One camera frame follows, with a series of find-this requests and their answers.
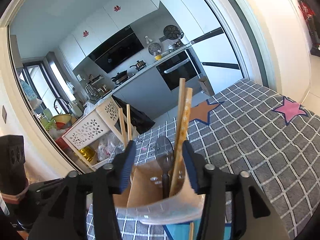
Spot plastic bag in rack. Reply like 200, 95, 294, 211
97, 132, 120, 161

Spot black range hood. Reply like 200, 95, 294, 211
88, 25, 144, 73

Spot black wok on stove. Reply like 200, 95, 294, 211
111, 70, 129, 85

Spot white perforated storage rack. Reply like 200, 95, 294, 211
62, 96, 124, 170

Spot brass pot on stove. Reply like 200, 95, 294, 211
130, 60, 146, 71

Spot cardboard box on floor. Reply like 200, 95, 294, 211
198, 76, 214, 96

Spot white plastic utensil holder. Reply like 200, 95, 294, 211
113, 160, 204, 225

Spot red clothes rack items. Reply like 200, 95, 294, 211
297, 0, 319, 57

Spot dark spoon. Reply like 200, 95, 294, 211
155, 136, 174, 199

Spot black multi-hole frying pan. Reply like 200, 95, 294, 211
159, 24, 184, 42

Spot white refrigerator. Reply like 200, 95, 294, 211
158, 0, 243, 94

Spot black kitchen faucet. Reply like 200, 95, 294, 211
53, 97, 71, 114

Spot black built-in oven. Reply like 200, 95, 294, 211
156, 49, 200, 90

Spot wooden chopstick horizontal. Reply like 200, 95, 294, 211
126, 104, 132, 141
118, 108, 128, 148

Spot plain wooden chopstick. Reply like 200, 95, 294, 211
174, 78, 185, 155

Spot blue patterned chopstick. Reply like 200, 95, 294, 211
169, 88, 193, 197

